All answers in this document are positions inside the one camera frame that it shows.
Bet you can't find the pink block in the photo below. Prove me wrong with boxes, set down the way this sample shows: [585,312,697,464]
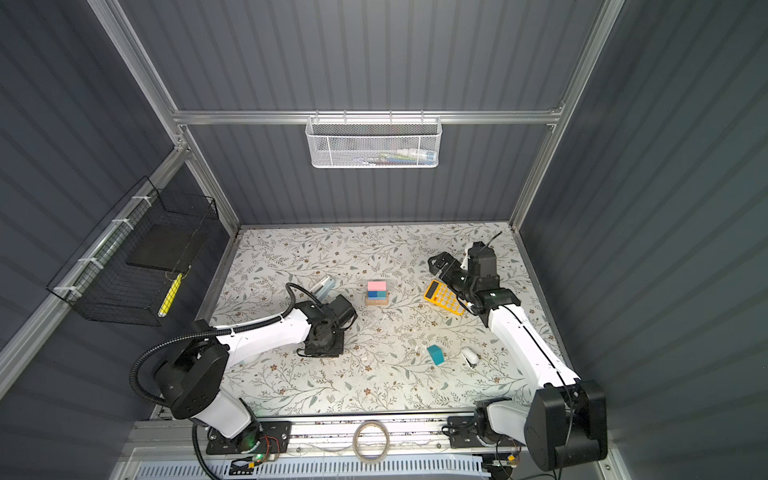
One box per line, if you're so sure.
[367,281,387,291]

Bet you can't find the teal green block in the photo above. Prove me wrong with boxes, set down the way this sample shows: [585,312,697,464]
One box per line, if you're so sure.
[427,345,445,366]

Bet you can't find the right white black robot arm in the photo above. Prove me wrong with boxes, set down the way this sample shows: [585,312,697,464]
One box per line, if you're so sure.
[427,241,608,471]

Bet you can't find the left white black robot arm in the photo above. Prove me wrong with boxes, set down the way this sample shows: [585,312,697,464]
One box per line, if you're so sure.
[153,295,357,457]

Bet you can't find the yellow calculator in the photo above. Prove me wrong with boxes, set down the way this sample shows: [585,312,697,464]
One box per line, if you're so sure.
[423,279,465,316]

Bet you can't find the small white device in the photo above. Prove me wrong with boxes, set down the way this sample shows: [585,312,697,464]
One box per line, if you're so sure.
[461,347,479,368]

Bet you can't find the markers in white basket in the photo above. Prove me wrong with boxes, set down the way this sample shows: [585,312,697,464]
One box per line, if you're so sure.
[356,149,438,167]

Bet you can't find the clear tape roll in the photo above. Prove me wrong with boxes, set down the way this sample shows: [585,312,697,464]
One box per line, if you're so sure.
[352,420,391,465]

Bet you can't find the yellow marker pen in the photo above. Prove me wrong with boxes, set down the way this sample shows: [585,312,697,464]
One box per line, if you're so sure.
[157,273,184,318]

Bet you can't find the black pad in basket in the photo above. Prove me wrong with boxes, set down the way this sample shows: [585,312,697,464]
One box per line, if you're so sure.
[126,224,206,273]

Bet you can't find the black corrugated cable hose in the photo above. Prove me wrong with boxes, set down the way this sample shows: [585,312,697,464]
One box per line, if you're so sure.
[129,282,325,480]

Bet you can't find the white wire mesh basket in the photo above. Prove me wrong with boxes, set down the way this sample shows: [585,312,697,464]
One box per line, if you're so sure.
[305,119,443,169]

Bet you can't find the black wire basket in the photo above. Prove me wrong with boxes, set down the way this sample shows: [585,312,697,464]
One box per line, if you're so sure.
[47,181,220,326]

